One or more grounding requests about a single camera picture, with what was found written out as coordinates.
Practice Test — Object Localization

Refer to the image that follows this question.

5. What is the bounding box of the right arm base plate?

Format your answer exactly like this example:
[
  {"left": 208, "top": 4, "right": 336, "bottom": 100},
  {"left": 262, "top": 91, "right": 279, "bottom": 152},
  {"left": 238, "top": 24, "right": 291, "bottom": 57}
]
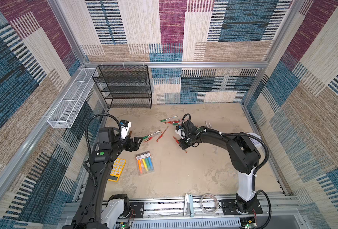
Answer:
[{"left": 219, "top": 197, "right": 263, "bottom": 216}]

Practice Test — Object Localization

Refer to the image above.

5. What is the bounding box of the white wire mesh basket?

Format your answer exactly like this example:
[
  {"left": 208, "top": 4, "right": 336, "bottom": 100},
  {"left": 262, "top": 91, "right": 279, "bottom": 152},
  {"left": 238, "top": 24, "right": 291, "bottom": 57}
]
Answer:
[{"left": 47, "top": 68, "right": 95, "bottom": 129}]

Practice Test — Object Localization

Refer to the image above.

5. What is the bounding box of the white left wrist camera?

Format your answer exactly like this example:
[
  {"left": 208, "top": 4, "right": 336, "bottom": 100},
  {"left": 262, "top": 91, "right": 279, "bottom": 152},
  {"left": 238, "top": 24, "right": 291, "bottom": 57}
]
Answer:
[{"left": 120, "top": 120, "right": 132, "bottom": 140}]

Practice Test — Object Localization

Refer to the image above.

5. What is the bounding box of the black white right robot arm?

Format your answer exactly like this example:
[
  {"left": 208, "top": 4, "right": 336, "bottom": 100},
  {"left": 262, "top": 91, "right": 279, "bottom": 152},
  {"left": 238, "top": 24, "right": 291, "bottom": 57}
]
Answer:
[{"left": 175, "top": 114, "right": 269, "bottom": 214}]

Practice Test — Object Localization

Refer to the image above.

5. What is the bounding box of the white alarm clock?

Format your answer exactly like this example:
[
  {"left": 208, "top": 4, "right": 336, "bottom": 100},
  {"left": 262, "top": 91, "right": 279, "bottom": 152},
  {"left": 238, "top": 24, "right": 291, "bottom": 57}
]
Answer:
[{"left": 248, "top": 133, "right": 262, "bottom": 148}]

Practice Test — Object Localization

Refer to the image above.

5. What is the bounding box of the green marker left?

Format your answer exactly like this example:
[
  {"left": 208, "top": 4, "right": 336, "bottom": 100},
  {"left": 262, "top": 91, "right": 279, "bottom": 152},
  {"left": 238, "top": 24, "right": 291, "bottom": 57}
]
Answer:
[{"left": 143, "top": 130, "right": 161, "bottom": 139}]

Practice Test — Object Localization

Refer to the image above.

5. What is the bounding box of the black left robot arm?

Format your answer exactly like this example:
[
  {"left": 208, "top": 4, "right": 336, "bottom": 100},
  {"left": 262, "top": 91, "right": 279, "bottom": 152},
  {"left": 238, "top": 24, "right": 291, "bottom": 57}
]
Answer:
[{"left": 64, "top": 114, "right": 143, "bottom": 229}]

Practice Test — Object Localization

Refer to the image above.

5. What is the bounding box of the green marker top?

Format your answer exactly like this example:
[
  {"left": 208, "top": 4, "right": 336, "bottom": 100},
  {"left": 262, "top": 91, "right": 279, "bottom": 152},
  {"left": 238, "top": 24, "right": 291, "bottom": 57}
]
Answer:
[{"left": 160, "top": 115, "right": 177, "bottom": 122}]

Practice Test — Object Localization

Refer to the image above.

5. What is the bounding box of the coiled clear cable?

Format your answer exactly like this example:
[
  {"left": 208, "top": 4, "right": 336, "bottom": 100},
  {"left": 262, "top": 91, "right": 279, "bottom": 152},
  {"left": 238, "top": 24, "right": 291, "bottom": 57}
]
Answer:
[{"left": 199, "top": 193, "right": 219, "bottom": 214}]

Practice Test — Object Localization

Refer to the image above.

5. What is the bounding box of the highlighter pack in clear case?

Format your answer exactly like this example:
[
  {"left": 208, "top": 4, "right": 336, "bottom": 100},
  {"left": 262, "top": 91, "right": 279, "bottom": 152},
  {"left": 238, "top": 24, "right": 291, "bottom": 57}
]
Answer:
[{"left": 135, "top": 151, "right": 155, "bottom": 176}]

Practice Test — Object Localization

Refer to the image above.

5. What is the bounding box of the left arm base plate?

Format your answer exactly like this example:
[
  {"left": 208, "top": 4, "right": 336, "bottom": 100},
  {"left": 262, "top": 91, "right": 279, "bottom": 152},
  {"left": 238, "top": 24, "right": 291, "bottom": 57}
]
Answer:
[{"left": 126, "top": 202, "right": 145, "bottom": 219}]

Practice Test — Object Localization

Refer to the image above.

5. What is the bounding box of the metal bracket on rail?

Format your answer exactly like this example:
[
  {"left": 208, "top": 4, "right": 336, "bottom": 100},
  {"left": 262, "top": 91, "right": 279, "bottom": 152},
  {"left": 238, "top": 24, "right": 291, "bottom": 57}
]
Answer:
[{"left": 183, "top": 193, "right": 194, "bottom": 218}]

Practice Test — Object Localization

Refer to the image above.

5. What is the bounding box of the yellow calculator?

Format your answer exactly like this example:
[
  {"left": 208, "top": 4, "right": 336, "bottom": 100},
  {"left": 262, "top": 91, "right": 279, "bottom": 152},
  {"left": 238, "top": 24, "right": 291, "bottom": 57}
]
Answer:
[{"left": 108, "top": 158, "right": 126, "bottom": 182}]

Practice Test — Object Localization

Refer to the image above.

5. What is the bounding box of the black wire mesh shelf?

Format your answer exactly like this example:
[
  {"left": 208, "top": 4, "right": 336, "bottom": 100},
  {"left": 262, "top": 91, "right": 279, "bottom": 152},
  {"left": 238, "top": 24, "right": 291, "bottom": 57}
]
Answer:
[{"left": 92, "top": 65, "right": 153, "bottom": 109}]

